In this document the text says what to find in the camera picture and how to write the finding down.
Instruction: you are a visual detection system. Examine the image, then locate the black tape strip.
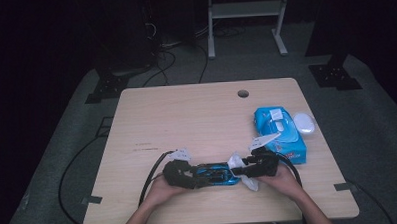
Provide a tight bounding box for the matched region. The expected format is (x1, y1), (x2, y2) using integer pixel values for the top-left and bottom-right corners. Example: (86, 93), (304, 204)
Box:
(80, 194), (104, 206)
(333, 181), (359, 192)

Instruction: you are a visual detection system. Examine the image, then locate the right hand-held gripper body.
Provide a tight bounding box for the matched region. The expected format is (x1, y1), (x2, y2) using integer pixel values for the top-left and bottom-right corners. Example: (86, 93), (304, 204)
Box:
(246, 132), (284, 179)

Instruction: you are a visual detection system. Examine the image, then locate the white metal stand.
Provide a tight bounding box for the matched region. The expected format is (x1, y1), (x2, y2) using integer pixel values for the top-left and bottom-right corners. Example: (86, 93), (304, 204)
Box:
(206, 0), (293, 61)

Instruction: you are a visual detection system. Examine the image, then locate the white oval pack lid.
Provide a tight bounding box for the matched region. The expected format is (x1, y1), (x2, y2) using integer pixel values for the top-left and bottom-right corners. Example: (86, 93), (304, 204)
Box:
(292, 111), (317, 136)

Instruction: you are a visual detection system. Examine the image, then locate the dark equipment cabinet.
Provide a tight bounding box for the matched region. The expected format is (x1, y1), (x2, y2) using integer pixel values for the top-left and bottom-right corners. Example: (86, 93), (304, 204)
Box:
(92, 0), (161, 76)

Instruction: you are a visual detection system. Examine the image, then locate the black stand base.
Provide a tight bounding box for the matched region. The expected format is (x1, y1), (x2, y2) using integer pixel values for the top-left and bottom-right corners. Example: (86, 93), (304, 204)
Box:
(308, 52), (364, 92)
(83, 72), (131, 105)

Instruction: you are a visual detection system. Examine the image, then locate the person's left hand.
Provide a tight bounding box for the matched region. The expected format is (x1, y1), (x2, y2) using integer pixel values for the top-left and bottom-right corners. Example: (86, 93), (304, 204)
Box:
(143, 173), (192, 209)

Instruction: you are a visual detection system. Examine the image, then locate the white wet wipe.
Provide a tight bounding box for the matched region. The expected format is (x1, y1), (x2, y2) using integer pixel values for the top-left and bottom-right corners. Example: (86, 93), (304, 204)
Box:
(226, 151), (260, 193)

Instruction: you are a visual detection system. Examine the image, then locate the person's right hand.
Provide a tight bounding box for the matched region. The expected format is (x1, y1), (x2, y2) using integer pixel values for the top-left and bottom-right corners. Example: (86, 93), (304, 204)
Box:
(254, 162), (307, 203)

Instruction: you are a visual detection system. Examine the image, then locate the black floor cable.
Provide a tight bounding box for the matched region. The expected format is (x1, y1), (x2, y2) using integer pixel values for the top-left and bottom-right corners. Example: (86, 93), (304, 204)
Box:
(55, 128), (118, 224)
(196, 44), (211, 85)
(347, 178), (396, 224)

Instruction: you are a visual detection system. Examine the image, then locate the blue wet wipe pack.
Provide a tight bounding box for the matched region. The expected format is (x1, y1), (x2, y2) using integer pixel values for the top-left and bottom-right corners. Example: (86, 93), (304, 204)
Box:
(252, 104), (308, 167)

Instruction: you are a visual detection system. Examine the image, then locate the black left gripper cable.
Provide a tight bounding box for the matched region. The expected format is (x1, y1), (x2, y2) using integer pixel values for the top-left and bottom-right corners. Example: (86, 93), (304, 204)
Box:
(136, 149), (178, 207)

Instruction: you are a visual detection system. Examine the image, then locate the black looped cable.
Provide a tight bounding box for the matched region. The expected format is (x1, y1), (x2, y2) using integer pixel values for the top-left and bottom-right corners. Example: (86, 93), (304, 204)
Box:
(140, 47), (179, 88)

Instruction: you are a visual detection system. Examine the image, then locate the blue toy car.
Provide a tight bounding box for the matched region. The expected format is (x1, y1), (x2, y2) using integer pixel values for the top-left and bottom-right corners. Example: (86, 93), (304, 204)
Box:
(194, 161), (242, 188)

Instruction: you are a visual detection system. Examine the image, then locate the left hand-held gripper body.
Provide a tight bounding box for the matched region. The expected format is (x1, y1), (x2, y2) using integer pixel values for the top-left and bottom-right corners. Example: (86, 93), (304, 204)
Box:
(161, 147), (199, 191)

